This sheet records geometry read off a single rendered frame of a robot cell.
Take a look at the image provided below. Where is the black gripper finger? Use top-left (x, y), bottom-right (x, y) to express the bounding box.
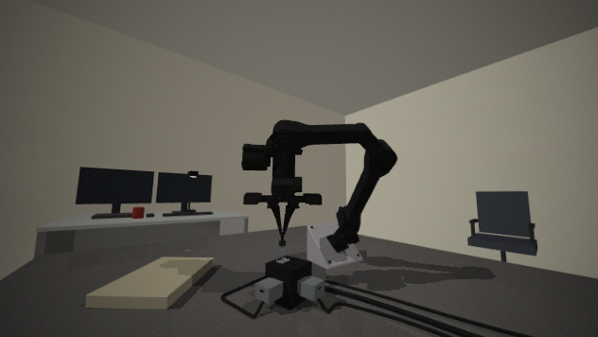
top-left (267, 206), bottom-right (282, 235)
top-left (283, 205), bottom-right (300, 235)

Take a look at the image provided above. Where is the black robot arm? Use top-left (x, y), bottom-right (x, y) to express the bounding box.
top-left (241, 119), bottom-right (397, 253)

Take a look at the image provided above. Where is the beige flat rectangular slab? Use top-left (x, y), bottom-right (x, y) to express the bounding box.
top-left (85, 257), bottom-right (214, 310)

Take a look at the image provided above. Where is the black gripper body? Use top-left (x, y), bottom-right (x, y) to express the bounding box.
top-left (243, 169), bottom-right (322, 206)

